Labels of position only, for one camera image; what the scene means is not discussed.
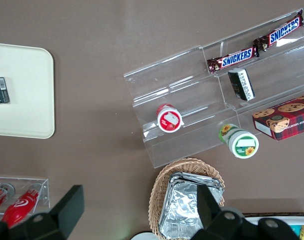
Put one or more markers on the clear acrylic stepped stand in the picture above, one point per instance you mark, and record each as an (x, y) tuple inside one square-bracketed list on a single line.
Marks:
[(191, 82)]

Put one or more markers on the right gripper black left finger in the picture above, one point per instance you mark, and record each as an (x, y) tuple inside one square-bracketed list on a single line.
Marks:
[(64, 212)]

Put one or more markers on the green lid sunflower jar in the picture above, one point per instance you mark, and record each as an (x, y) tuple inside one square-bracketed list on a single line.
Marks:
[(243, 145)]

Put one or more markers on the red lid strawberry jar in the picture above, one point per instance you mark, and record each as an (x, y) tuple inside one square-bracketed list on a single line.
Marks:
[(169, 121)]

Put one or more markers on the aluminium foil tray stack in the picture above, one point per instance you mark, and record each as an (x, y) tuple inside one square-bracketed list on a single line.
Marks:
[(181, 202)]

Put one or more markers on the white rectangular snack tray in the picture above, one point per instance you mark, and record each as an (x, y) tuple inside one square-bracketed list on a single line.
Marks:
[(252, 220)]

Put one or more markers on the black box gold print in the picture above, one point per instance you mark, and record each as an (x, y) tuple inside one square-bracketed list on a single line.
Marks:
[(0, 91)]

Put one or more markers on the Snickers chocolate bar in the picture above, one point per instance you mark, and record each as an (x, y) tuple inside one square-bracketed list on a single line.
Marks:
[(235, 59), (283, 31)]

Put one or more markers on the teal snack packet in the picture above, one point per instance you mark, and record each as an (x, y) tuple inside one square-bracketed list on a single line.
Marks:
[(295, 228)]

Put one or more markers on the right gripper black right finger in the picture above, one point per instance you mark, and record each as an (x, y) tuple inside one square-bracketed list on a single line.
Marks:
[(211, 220)]

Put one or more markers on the cream plastic serving tray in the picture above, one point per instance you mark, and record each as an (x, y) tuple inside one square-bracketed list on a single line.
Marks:
[(29, 100)]

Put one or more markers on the red tartan cookie box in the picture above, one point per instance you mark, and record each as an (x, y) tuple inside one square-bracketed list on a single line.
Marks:
[(289, 117)]

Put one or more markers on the light oval wicker basket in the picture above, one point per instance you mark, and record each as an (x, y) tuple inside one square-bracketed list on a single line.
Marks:
[(159, 185)]

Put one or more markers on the clear acrylic bottle rack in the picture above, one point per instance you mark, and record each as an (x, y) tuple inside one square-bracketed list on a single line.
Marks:
[(44, 183)]

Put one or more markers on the black box white side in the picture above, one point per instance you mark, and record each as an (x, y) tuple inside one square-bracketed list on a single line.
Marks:
[(238, 85)]

